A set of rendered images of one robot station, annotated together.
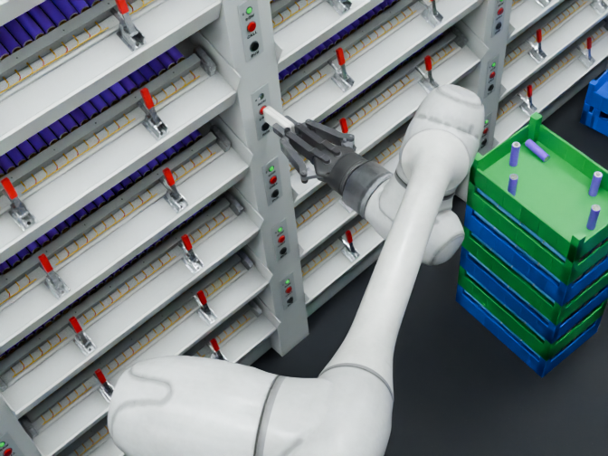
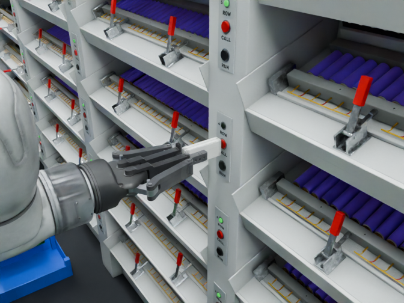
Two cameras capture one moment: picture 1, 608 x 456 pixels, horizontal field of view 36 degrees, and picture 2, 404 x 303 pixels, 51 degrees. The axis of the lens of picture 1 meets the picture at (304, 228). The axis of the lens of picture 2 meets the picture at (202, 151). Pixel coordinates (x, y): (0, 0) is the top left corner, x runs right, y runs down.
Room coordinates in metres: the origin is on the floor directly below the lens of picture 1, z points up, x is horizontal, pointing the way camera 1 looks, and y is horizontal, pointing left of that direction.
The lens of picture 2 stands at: (1.24, -0.60, 1.19)
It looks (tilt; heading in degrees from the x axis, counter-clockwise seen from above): 28 degrees down; 93
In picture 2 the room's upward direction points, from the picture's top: straight up
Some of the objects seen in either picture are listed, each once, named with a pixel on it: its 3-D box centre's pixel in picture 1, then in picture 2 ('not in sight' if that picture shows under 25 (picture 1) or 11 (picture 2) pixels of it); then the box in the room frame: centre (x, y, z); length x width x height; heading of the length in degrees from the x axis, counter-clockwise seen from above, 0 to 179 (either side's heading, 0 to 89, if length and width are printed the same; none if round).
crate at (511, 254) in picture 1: (544, 230); not in sight; (1.26, -0.54, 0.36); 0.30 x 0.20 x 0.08; 34
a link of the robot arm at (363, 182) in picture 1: (369, 189); (66, 196); (1.02, -0.12, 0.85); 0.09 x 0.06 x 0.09; 128
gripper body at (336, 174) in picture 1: (339, 166); (115, 180); (1.08, -0.07, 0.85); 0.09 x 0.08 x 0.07; 38
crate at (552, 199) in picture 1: (554, 185); not in sight; (1.26, -0.54, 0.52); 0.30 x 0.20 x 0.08; 34
